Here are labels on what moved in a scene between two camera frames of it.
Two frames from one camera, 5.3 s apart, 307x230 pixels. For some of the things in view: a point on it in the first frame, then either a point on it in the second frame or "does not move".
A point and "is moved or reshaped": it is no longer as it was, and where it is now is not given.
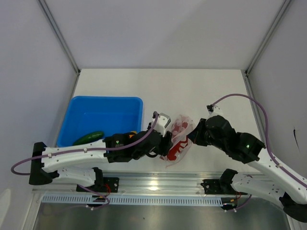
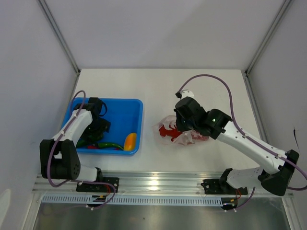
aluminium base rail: x=152 y=183 does not move
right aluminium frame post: x=284 y=6 does not move
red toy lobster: x=171 y=153 is moved or reshaped
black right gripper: x=196 y=135 → x=181 y=127
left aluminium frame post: x=62 y=39 does not move
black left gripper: x=164 y=146 → x=104 y=127
